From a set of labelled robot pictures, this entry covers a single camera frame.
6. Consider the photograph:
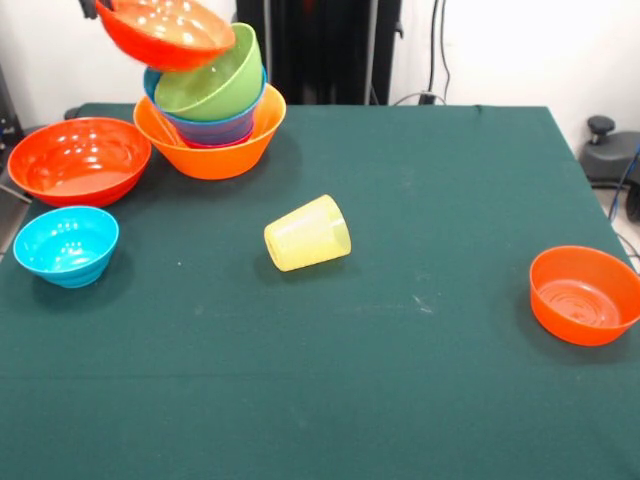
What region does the large red plastic bowl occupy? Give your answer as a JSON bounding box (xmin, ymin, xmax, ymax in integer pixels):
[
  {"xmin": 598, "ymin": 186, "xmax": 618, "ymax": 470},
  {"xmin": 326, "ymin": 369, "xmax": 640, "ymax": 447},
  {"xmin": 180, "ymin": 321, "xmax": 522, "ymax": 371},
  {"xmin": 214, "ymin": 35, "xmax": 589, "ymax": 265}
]
[
  {"xmin": 94, "ymin": 0, "xmax": 237, "ymax": 73},
  {"xmin": 6, "ymin": 116, "xmax": 153, "ymax": 209}
]

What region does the large blue plastic bowl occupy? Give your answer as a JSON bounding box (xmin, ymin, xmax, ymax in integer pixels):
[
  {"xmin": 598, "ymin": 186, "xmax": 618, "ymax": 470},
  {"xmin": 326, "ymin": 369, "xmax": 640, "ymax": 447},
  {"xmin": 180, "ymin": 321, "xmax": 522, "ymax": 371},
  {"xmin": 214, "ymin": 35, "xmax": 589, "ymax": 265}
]
[{"xmin": 143, "ymin": 65, "xmax": 269, "ymax": 130}]

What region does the green plastic bowl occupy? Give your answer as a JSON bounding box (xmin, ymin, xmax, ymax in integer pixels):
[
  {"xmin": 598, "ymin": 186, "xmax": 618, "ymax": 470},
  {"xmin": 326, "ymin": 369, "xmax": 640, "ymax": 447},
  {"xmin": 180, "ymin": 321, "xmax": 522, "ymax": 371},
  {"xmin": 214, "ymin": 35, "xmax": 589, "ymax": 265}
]
[{"xmin": 153, "ymin": 22, "xmax": 267, "ymax": 123}]

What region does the small blue plastic bowl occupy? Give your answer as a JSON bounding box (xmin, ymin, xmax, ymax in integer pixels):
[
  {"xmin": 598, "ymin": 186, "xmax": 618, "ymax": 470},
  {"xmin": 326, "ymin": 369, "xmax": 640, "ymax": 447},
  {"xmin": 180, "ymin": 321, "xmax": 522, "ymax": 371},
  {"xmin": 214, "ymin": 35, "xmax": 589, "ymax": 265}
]
[{"xmin": 172, "ymin": 112, "xmax": 257, "ymax": 147}]

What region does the small magenta plastic bowl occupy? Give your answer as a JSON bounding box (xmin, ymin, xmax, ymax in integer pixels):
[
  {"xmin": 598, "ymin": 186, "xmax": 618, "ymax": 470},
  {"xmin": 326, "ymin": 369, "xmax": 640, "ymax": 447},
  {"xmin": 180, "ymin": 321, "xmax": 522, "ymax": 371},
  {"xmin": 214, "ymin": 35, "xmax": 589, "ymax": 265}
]
[{"xmin": 183, "ymin": 133, "xmax": 255, "ymax": 151}]

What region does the large orange plastic bowl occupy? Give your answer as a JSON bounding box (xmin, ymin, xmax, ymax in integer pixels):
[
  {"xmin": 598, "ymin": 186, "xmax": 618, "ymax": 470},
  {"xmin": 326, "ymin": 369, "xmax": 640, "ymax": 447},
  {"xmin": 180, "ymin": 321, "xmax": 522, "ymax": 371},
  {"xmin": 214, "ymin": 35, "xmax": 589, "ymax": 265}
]
[{"xmin": 132, "ymin": 83, "xmax": 288, "ymax": 181}]

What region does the yellow plastic cup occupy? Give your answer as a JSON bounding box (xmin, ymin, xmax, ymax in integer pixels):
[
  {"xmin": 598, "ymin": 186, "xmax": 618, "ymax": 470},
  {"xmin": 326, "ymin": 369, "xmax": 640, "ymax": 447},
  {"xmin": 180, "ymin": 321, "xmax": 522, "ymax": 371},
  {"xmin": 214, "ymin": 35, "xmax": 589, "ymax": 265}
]
[{"xmin": 263, "ymin": 194, "xmax": 353, "ymax": 273}]

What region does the small orange-red plastic bowl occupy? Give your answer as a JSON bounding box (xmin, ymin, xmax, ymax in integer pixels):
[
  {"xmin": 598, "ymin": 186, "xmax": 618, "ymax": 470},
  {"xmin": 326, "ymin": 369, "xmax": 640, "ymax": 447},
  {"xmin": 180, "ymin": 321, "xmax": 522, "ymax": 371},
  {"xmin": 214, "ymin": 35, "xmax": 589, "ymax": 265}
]
[{"xmin": 528, "ymin": 244, "xmax": 640, "ymax": 347}]

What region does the small cyan plastic bowl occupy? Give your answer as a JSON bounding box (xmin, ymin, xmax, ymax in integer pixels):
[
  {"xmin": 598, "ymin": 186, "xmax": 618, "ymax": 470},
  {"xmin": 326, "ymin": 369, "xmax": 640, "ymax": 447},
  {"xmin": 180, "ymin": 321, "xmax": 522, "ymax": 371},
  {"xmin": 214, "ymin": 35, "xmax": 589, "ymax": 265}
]
[{"xmin": 12, "ymin": 205, "xmax": 120, "ymax": 290}]

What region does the dark green tablecloth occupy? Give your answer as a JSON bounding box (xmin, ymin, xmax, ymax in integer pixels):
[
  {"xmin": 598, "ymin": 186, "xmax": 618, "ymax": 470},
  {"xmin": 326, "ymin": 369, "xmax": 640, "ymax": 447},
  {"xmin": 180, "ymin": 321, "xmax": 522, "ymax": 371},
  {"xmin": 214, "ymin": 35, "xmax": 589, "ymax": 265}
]
[{"xmin": 0, "ymin": 102, "xmax": 640, "ymax": 480}]

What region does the black wall cable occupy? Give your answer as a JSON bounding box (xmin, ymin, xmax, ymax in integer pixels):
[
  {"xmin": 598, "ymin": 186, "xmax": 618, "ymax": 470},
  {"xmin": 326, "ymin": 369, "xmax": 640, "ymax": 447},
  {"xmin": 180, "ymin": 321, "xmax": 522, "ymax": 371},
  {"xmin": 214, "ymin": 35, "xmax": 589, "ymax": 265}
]
[{"xmin": 427, "ymin": 0, "xmax": 454, "ymax": 101}]

